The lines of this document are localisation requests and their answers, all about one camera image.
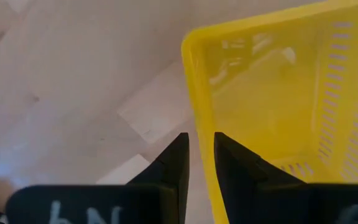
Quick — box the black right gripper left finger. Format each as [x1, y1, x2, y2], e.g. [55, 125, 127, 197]
[4, 132, 190, 224]

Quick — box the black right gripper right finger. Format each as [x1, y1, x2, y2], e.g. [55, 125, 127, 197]
[213, 131, 358, 224]

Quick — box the yellow plastic basket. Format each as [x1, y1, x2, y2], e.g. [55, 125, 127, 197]
[181, 0, 358, 224]

